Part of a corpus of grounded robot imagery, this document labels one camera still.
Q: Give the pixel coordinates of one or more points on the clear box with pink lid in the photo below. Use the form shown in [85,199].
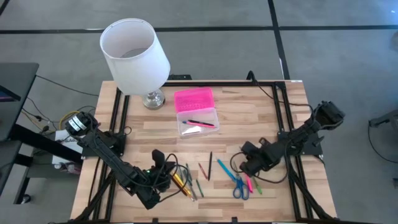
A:
[196,112]

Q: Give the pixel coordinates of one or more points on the red crayon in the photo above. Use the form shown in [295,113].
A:
[203,171]

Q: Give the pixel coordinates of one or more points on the dark monitor on desk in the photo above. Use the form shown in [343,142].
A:
[7,95]

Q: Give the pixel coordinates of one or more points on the black caster wheel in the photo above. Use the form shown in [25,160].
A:
[25,198]

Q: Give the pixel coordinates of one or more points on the green highlighter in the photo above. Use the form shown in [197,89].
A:
[257,186]

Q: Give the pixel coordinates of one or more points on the dark grey desk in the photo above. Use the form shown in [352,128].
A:
[15,93]

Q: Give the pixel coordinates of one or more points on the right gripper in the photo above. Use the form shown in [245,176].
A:
[259,160]

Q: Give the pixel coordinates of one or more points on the grey chair base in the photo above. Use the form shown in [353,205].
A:
[384,119]

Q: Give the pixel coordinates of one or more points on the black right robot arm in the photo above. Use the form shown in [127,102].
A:
[311,127]

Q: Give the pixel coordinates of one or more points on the yellow highlighter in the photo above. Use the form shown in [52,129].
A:
[184,185]

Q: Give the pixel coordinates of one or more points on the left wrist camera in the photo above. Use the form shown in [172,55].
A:
[158,157]

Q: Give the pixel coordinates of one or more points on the black desk beam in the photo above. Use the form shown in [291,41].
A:
[40,143]

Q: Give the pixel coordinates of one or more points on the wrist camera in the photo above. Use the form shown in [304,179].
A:
[248,147]
[158,157]

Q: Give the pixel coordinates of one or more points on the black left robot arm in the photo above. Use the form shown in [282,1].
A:
[105,155]

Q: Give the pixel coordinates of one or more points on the white shade silver table lamp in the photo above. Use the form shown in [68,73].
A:
[133,62]

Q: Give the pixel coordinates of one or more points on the black power strip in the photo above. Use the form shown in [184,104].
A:
[180,76]

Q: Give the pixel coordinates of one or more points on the grey marker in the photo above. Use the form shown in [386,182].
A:
[191,189]

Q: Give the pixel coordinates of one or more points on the white printed paper box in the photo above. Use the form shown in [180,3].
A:
[62,146]

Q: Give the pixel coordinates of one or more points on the pink pen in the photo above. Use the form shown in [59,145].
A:
[186,123]

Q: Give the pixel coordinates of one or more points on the black table edge bracket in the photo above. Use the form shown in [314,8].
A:
[154,220]

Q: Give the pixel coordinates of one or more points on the green crayon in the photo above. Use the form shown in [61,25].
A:
[199,188]
[183,174]
[189,180]
[188,169]

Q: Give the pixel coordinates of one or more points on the teal multicolour pen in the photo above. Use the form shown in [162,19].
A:
[226,170]

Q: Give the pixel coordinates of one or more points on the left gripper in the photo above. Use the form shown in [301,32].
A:
[157,179]

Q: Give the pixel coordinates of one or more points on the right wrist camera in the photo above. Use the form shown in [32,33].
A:
[248,147]

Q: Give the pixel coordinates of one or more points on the black pen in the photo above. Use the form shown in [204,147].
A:
[210,166]
[206,123]

